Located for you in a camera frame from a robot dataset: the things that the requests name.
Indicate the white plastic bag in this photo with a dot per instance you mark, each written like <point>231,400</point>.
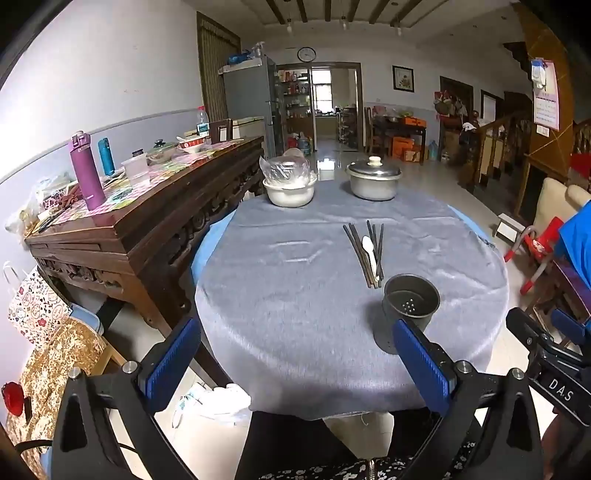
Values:
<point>217,404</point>

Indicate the teal water bottle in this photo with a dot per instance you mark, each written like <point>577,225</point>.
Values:
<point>106,157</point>

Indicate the printed tote bag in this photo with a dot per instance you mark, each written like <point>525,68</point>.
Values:
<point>34,309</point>

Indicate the aluminium pot with lid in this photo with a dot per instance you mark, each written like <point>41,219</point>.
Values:
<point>374,182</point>

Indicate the pink wall calendar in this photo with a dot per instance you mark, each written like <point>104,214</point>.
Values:
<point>547,101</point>

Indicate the dark wooden chair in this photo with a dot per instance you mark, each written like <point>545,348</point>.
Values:
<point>220,130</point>

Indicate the carved dark wooden sideboard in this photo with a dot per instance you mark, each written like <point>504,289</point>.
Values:
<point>152,221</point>

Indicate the bunch of dark chopsticks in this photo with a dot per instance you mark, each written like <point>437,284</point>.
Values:
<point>358,254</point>

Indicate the dark wooden side table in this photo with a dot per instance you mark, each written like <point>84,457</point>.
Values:
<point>399,125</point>

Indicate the black floral garment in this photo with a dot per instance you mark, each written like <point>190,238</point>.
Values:
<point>351,468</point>

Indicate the beige sofa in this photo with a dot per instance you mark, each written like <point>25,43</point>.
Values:
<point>554,198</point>

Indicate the red-capped plastic water bottle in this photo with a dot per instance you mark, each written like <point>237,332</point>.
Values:
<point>202,121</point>

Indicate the person's black pants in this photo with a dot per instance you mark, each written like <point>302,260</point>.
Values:
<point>291,445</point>

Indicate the blue tablecloth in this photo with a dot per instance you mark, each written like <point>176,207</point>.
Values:
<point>211,244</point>

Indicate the orange cardboard boxes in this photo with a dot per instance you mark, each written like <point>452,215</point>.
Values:
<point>406,147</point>

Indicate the checkered sideboard cover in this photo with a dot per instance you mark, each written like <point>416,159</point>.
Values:
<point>157,177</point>

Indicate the black perforated utensil holder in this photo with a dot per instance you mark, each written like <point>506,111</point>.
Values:
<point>401,323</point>

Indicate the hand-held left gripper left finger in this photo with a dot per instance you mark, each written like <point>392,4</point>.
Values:
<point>173,364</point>

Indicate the grey refrigerator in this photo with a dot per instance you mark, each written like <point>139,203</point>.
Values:
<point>247,92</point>

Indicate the red plastic chair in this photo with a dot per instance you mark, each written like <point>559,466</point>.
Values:
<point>538,244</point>

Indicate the round wall clock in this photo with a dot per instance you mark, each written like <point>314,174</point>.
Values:
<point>306,54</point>

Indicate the grey tablecloth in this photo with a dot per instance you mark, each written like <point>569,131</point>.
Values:
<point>295,314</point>

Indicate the person's right forearm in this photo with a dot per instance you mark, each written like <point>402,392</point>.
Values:
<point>565,447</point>

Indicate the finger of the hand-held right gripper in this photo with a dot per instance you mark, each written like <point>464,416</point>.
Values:
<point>526,328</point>
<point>569,324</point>

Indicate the wooden stair railing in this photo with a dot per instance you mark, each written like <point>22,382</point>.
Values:
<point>494,147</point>

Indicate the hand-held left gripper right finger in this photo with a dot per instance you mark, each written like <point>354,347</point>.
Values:
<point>420,364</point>

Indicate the small red object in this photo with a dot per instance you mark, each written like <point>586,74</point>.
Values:
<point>11,399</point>

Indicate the framed wall picture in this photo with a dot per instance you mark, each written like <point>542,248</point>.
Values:
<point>403,78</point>

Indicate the blue garment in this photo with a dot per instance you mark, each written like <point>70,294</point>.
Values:
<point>577,240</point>

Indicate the red and white bowl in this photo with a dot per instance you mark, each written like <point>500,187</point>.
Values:
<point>193,145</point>

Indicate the purple water bottle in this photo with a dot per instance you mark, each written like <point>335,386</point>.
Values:
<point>88,175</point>

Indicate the gold floral cloth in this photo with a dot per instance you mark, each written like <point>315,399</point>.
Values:
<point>55,360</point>

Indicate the green bowl with glass lid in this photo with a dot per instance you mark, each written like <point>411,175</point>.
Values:
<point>161,151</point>

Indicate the white chest freezer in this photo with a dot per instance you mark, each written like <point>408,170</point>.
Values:
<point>249,127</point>

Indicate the white plastic spoon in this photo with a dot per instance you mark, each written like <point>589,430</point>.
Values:
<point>371,251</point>

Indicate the blue water jug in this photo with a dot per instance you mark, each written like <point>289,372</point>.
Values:
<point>433,151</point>

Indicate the white step stool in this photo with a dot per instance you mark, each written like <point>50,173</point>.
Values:
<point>508,228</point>

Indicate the clear plastic cup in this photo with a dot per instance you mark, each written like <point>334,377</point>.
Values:
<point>135,171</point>

